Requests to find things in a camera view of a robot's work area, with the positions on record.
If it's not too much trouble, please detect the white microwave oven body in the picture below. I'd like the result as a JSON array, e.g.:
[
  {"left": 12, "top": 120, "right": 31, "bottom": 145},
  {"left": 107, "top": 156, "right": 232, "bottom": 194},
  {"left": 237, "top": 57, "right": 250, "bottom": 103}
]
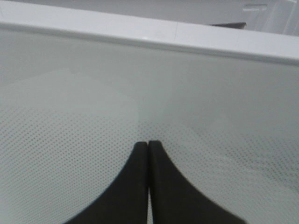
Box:
[{"left": 21, "top": 0, "right": 299, "bottom": 37}]

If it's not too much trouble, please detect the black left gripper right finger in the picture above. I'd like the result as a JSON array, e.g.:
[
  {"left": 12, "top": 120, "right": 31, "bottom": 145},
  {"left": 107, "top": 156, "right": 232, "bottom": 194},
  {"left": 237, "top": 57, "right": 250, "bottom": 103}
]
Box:
[{"left": 149, "top": 140, "right": 245, "bottom": 224}]

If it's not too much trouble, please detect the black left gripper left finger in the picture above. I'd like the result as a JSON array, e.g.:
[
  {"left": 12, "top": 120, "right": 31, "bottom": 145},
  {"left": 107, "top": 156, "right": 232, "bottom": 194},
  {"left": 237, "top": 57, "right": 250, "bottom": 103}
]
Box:
[{"left": 66, "top": 142, "right": 149, "bottom": 224}]

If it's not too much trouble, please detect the white microwave door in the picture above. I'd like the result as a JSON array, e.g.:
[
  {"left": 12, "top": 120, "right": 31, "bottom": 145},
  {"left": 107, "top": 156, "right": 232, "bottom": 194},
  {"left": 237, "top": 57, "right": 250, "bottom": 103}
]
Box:
[{"left": 0, "top": 0, "right": 299, "bottom": 224}]

